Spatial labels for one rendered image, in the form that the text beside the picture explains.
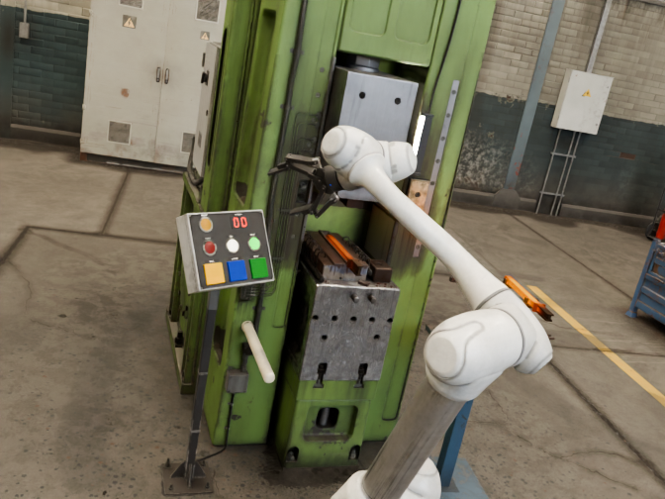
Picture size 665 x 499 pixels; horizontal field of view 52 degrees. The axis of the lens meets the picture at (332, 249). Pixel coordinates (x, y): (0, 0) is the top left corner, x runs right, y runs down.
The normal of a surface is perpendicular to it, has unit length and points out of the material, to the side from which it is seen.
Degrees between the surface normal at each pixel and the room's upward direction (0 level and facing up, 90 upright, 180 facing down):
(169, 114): 90
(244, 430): 90
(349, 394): 90
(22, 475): 0
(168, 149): 90
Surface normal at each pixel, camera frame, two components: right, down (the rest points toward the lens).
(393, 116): 0.30, 0.35
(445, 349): -0.73, -0.03
